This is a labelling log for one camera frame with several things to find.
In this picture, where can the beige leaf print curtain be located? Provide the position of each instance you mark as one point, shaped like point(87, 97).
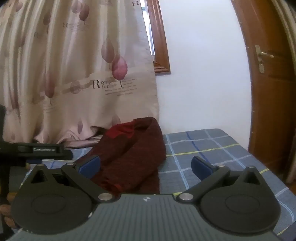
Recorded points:
point(76, 58)

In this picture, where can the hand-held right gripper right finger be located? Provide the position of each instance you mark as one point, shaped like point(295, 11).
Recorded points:
point(200, 168)

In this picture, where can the wooden window frame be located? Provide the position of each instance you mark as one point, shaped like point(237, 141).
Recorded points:
point(159, 34)

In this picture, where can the person's left hand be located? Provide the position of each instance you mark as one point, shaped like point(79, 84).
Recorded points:
point(5, 209)

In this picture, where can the wooden door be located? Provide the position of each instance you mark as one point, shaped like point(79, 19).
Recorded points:
point(270, 104)

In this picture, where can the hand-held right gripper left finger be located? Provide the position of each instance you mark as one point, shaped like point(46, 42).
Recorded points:
point(89, 166)

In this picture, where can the blue plaid bed sheet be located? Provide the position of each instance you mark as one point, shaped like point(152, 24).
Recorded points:
point(208, 143)

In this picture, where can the dark red knit garment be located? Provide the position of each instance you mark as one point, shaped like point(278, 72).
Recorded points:
point(134, 153)

